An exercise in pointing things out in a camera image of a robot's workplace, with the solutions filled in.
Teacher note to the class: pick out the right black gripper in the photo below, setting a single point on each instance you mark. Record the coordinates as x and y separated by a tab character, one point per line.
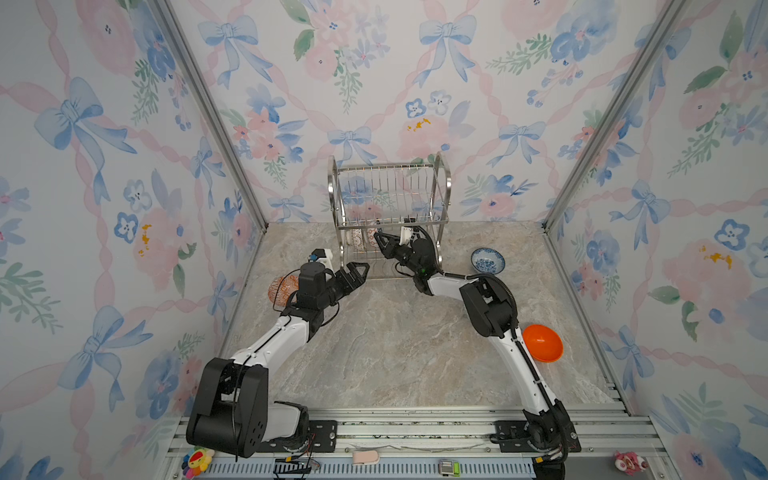
388	251

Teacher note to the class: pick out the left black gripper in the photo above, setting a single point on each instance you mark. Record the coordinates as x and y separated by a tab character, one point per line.
343	279

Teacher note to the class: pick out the white maroon patterned bowl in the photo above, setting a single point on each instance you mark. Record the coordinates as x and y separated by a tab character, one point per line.
357	239

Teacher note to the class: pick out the dark blue patterned bowl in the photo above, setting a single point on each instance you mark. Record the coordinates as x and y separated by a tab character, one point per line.
371	234

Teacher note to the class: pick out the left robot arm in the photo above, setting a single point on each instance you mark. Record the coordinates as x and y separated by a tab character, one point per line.
232	412

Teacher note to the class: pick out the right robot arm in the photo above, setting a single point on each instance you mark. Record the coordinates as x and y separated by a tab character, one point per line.
493	313

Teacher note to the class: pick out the orange patterned bowl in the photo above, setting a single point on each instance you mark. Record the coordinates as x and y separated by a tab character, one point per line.
281	288

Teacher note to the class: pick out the blue white floral bowl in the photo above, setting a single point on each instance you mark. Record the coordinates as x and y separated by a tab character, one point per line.
487	260

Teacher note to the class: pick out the pink eraser block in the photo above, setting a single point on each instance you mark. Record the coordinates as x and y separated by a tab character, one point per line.
366	457

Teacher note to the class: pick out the plain orange bowl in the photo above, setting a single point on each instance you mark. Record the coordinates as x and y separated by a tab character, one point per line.
543	343

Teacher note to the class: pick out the small green device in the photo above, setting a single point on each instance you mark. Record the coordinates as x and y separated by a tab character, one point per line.
449	468

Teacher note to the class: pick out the colourful flower toy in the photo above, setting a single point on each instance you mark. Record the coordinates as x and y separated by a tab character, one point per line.
196	462

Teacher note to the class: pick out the pink plush toy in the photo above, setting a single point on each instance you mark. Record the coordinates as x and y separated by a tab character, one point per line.
630	463

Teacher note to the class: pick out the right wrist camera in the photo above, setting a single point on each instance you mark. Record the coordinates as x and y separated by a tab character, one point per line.
408	233

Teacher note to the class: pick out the chrome wire dish rack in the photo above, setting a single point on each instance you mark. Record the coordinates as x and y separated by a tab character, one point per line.
388	196

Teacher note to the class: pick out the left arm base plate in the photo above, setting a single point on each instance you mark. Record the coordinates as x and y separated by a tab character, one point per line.
320	436

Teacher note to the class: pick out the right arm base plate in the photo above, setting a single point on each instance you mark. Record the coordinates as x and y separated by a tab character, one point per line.
521	436

